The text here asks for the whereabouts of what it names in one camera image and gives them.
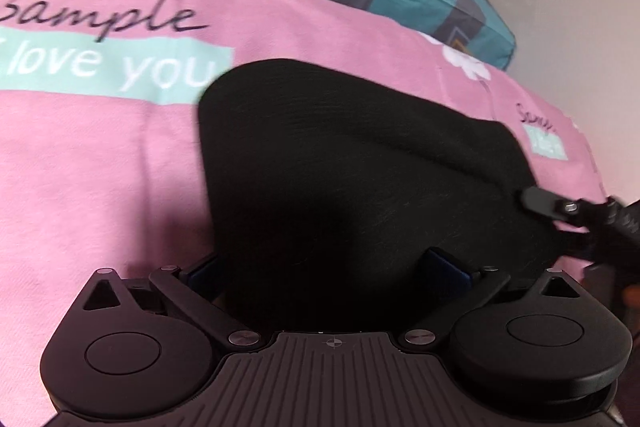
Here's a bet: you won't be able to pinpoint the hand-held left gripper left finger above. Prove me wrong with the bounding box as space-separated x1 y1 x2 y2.
80 253 266 348

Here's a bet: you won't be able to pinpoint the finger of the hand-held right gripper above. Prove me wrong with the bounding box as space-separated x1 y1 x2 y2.
519 186 617 229

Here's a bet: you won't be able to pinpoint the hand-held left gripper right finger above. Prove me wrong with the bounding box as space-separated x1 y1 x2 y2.
402 247 587 348

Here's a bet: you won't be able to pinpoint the black pants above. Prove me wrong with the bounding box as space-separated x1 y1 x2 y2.
197 58 601 335

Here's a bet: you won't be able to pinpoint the pink printed blanket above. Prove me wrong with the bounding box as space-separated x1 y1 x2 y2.
0 0 613 408

